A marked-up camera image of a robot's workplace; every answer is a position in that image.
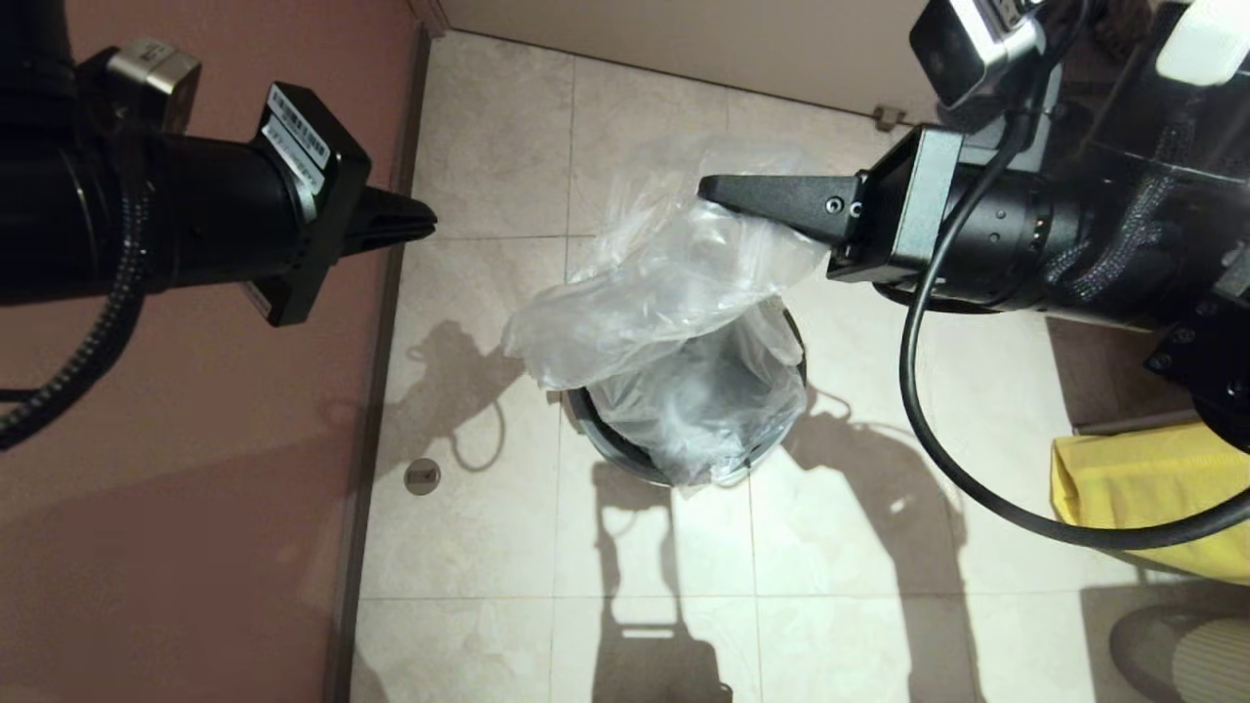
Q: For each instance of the yellow bag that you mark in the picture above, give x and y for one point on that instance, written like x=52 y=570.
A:
x=1143 y=488

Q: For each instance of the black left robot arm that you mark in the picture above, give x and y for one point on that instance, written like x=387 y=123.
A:
x=98 y=215

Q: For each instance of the white door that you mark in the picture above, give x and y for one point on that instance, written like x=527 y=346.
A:
x=684 y=39

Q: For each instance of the metal floor threshold strip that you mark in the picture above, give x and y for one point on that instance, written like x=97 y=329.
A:
x=1123 y=425

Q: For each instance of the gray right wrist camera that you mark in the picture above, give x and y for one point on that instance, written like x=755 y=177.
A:
x=967 y=49

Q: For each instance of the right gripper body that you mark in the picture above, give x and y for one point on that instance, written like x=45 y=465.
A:
x=898 y=215

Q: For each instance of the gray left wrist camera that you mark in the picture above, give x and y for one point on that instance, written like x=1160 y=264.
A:
x=156 y=73

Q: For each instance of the beige ribbed round object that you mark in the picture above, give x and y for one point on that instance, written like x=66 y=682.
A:
x=1216 y=669

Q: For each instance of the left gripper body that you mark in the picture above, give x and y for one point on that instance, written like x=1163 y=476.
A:
x=337 y=166

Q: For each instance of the metal door stop bracket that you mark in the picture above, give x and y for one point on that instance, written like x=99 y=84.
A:
x=887 y=117

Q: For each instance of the clear plastic trash bag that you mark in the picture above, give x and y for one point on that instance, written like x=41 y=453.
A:
x=664 y=293

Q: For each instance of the dark wall baseboard strip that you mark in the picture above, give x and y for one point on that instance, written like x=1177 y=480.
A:
x=379 y=391

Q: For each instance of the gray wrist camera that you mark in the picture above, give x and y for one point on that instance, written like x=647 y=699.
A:
x=156 y=73
x=967 y=49

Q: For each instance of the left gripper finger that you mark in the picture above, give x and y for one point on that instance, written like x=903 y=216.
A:
x=386 y=238
x=395 y=210

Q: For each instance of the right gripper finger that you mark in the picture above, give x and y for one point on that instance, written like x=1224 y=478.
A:
x=820 y=225
x=781 y=188

